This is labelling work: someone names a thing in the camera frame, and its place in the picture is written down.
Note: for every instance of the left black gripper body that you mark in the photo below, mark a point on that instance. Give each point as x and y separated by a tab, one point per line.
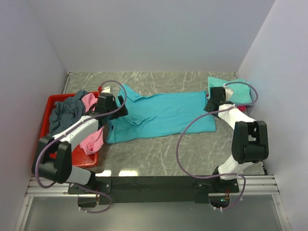
114	107

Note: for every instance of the cyan blue t-shirt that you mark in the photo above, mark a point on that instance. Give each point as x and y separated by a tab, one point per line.
160	115

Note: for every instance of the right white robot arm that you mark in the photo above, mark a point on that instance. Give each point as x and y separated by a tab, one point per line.
250	137

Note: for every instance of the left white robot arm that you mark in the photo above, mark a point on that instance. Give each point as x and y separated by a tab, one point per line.
53	160

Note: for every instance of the folded mint green t-shirt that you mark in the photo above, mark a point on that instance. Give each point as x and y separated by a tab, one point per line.
241	92

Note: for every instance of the folded magenta t-shirt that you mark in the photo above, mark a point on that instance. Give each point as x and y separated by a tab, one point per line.
241	108

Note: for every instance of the pink t-shirt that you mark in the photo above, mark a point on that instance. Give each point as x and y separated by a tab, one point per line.
93	143

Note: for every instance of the dark grey t-shirt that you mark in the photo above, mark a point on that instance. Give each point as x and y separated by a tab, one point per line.
66	113

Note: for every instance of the red plastic bin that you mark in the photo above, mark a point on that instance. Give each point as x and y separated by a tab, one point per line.
79	157

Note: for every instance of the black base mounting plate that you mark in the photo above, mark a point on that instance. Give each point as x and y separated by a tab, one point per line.
121	190

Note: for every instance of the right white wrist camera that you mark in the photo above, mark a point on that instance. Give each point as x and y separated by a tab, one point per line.
228	92

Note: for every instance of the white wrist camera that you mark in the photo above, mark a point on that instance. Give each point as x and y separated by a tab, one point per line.
102	89
228	92

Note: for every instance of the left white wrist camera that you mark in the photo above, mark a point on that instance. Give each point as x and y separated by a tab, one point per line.
102	89

